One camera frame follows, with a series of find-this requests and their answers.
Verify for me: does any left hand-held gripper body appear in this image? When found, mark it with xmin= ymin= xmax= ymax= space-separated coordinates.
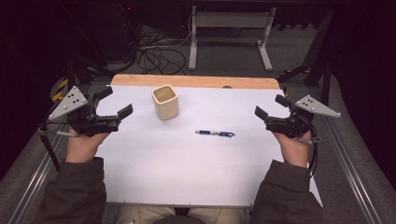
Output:
xmin=49 ymin=86 xmax=122 ymax=137

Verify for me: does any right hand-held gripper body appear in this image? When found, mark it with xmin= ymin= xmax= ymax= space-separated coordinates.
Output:
xmin=264 ymin=94 xmax=342 ymax=139

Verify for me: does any beige square cup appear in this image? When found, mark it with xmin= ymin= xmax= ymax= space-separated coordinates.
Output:
xmin=151 ymin=84 xmax=180 ymax=121

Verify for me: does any blue pen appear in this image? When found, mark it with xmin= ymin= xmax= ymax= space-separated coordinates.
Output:
xmin=194 ymin=130 xmax=236 ymax=138

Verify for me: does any person's right hand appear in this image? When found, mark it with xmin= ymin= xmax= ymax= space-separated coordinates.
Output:
xmin=272 ymin=130 xmax=313 ymax=169

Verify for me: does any person's left hand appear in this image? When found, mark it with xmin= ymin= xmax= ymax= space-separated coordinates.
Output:
xmin=64 ymin=127 xmax=112 ymax=164

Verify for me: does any black metal stand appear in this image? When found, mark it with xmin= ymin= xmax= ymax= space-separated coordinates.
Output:
xmin=276 ymin=7 xmax=334 ymax=106
xmin=64 ymin=46 xmax=116 ymax=92

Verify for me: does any yellow black striped tape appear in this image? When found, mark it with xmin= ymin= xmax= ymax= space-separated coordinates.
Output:
xmin=50 ymin=77 xmax=70 ymax=104

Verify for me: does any wooden table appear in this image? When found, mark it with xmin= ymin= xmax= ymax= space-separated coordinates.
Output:
xmin=110 ymin=74 xmax=281 ymax=91

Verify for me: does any white paper sheet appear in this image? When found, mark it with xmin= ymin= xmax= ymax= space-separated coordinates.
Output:
xmin=94 ymin=84 xmax=323 ymax=208

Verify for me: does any person's left leg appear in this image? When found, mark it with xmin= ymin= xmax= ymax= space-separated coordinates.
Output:
xmin=115 ymin=206 xmax=177 ymax=224

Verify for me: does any person's leg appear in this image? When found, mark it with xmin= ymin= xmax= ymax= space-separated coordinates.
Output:
xmin=188 ymin=207 xmax=250 ymax=224
xmin=115 ymin=206 xmax=177 ymax=224

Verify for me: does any person's right leg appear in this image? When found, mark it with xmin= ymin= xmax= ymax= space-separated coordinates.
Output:
xmin=188 ymin=207 xmax=250 ymax=224

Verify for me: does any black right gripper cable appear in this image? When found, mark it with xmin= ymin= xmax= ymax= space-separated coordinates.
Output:
xmin=305 ymin=123 xmax=322 ymax=179

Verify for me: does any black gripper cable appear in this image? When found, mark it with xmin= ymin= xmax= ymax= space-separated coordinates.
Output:
xmin=305 ymin=123 xmax=322 ymax=179
xmin=38 ymin=121 xmax=63 ymax=173

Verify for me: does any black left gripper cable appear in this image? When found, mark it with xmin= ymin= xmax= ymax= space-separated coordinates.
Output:
xmin=38 ymin=121 xmax=63 ymax=173

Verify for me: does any black floor cable bundle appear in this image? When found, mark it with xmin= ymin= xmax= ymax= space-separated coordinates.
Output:
xmin=135 ymin=26 xmax=188 ymax=76

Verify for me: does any aluminium rail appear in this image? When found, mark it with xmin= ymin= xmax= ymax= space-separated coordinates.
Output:
xmin=312 ymin=88 xmax=383 ymax=224
xmin=7 ymin=116 xmax=74 ymax=224

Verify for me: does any white floor cable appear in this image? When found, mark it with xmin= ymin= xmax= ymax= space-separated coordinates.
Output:
xmin=139 ymin=13 xmax=193 ymax=50

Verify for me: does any white desk frame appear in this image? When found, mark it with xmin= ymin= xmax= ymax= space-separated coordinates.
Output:
xmin=188 ymin=5 xmax=277 ymax=73

